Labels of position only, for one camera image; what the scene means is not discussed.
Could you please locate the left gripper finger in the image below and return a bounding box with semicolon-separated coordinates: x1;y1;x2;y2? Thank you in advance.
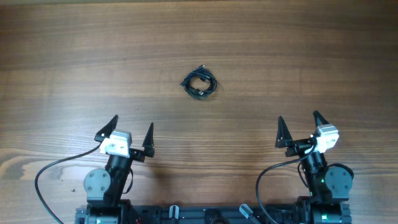
142;123;155;157
94;114;119;142

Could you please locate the right camera cable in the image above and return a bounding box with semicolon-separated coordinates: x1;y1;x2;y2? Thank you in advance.
255;141;318;224

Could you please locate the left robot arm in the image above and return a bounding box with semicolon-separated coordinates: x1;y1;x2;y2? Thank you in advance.
75;115;155;224

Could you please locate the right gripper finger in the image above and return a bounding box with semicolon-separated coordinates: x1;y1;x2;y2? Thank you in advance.
313;110;329;127
275;116;293;148

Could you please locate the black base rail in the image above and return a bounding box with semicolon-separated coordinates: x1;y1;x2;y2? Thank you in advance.
74;203;352;224

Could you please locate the left camera cable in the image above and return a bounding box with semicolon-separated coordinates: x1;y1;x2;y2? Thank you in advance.
34;142;103;224

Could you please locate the black USB cable two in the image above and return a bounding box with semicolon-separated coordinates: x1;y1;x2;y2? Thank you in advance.
182;67;217;99

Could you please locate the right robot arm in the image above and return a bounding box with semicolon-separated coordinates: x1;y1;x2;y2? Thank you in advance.
271;111;354;224

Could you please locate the camera cable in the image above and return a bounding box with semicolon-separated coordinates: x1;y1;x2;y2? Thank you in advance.
34;142;103;224
255;141;318;224

